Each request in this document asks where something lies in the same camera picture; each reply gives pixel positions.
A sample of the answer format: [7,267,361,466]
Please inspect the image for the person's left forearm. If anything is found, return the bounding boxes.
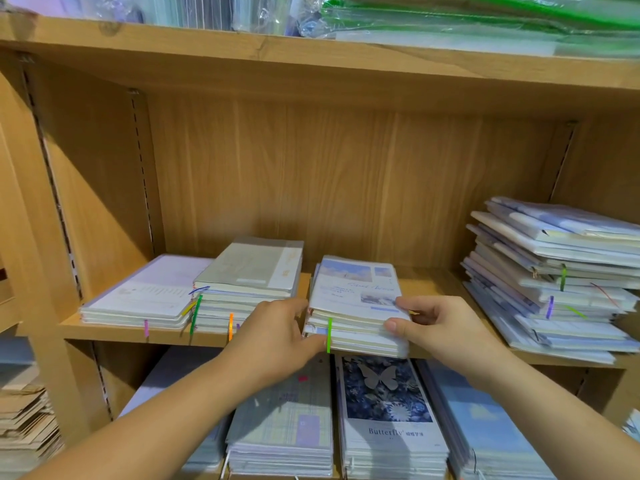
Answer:
[25,365,261,480]

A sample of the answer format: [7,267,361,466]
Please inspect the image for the pastel grid pattern notebook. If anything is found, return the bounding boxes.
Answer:
[225,357,336,479]

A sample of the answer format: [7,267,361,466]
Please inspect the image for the stack of sage cover notebooks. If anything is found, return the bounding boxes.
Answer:
[190,237,305,334]

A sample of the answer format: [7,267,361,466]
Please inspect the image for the lilac cover notebook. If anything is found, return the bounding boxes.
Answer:
[80,255,213,331]

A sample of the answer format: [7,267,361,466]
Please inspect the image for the person's left hand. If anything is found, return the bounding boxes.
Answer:
[220,297,326,391]

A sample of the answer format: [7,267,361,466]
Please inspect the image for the stack of green edged packets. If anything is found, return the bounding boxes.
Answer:
[295,0,640,58]

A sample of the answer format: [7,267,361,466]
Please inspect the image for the sky cloud cover notebook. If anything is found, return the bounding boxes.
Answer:
[415,359,556,480]

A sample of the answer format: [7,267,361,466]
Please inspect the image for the person's right forearm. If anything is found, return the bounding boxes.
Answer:
[470,345,640,480]

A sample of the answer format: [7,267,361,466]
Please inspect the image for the blue butterfly cover notebook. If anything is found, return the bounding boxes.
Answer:
[335,355,451,480]

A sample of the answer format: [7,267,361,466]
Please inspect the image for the stack of flat wrapped packets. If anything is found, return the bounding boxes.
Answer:
[0,335,63,476]

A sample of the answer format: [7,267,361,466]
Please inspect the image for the large plain lilac notebook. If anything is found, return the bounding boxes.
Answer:
[120,345,233,471]

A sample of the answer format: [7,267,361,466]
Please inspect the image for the pile of small notebooks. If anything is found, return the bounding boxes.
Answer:
[460,197,640,366]

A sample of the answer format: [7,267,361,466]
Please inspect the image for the person's right hand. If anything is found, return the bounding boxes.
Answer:
[383,295,511,381]

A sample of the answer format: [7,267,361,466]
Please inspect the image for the wooden shelf unit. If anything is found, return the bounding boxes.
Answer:
[0,0,640,480]

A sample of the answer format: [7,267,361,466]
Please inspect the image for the stack of sky photo notebooks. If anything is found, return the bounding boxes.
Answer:
[303,257,413,359]

